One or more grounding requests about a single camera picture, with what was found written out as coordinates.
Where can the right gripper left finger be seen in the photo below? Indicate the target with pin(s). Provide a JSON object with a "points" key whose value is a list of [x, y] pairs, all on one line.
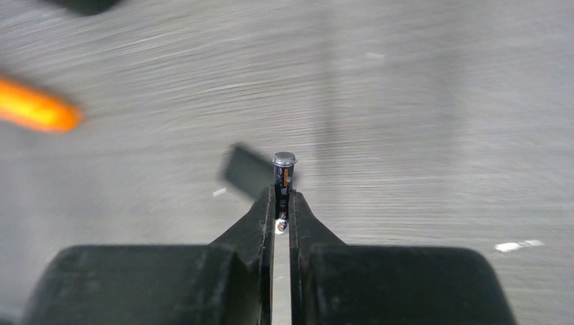
{"points": [[228, 281]]}

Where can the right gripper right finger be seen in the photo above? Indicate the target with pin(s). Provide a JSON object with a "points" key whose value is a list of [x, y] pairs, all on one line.
{"points": [[333, 282]]}

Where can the orange marker pen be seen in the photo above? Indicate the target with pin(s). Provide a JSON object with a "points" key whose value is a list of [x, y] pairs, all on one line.
{"points": [[32, 108]]}

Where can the black battery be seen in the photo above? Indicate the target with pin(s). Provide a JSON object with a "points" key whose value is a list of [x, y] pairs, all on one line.
{"points": [[283, 168]]}

